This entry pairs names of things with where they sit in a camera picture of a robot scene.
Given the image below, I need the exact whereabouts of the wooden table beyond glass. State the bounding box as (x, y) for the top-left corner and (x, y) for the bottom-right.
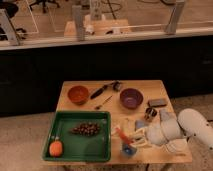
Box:
(64, 19), (131, 36)

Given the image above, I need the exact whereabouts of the grey rectangular block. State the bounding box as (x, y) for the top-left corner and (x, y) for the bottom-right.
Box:
(148, 98), (167, 107)

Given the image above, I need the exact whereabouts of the orange bowl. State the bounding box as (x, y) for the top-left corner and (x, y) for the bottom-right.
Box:
(68, 85), (89, 105)

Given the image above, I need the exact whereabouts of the black handled brush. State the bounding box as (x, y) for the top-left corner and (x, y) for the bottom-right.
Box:
(90, 81), (122, 99)

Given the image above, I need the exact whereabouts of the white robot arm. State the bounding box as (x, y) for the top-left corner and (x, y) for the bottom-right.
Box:
(129, 108), (213, 154)

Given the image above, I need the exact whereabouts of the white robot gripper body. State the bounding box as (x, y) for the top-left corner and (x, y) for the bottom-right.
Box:
(146, 120), (182, 146)

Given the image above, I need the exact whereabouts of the black office chair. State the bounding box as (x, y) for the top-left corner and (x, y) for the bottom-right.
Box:
(29, 0), (60, 13)

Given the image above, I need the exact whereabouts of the green plastic tray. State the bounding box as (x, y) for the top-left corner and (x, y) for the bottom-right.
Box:
(43, 111), (111, 162)

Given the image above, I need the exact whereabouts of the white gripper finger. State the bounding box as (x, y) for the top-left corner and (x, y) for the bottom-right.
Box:
(132, 138), (151, 148)
(129, 127), (146, 138)

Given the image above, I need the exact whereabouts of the bunch of dark grapes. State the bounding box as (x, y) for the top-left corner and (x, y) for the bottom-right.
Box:
(70, 122), (100, 136)

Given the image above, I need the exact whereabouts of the small dark spoon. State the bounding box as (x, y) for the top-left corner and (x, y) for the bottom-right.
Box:
(94, 95), (113, 110)

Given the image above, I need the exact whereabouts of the red carrot toy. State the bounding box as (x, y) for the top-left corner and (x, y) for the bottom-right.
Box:
(115, 128), (133, 145)

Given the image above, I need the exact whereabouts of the purple bowl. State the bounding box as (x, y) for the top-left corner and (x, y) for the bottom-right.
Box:
(120, 88), (143, 109)

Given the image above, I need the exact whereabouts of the blue item under cup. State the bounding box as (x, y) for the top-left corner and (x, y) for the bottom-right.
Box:
(122, 143), (137, 157)

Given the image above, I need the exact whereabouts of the orange bell pepper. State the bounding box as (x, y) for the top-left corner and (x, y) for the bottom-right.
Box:
(49, 140), (63, 157)

